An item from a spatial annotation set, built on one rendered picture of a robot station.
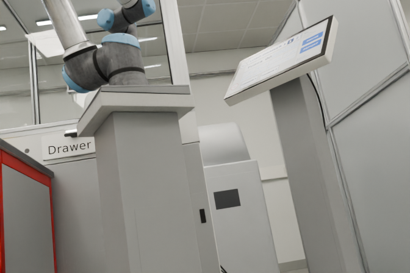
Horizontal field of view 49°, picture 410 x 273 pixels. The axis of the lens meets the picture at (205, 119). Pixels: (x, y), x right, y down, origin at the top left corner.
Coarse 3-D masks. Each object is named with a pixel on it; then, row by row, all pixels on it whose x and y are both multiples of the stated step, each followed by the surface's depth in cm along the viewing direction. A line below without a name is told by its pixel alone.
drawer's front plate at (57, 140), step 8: (48, 136) 200; (56, 136) 200; (64, 136) 200; (48, 144) 199; (56, 144) 199; (64, 144) 199; (72, 144) 199; (88, 144) 200; (48, 152) 198; (56, 152) 198; (64, 152) 198; (72, 152) 198; (80, 152) 198; (88, 152) 198
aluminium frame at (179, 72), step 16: (160, 0) 224; (176, 16) 222; (176, 32) 219; (176, 48) 217; (176, 64) 214; (176, 80) 212; (16, 128) 202; (32, 128) 203; (48, 128) 203; (64, 128) 203
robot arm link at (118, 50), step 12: (108, 36) 139; (120, 36) 139; (132, 36) 141; (108, 48) 139; (120, 48) 137; (132, 48) 139; (96, 60) 140; (108, 60) 138; (120, 60) 136; (132, 60) 137; (108, 72) 138
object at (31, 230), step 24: (0, 144) 140; (0, 168) 139; (24, 168) 162; (48, 168) 188; (0, 192) 137; (24, 192) 159; (48, 192) 187; (0, 216) 134; (24, 216) 155; (48, 216) 182; (0, 240) 132; (24, 240) 152; (48, 240) 178; (0, 264) 130; (24, 264) 148; (48, 264) 173
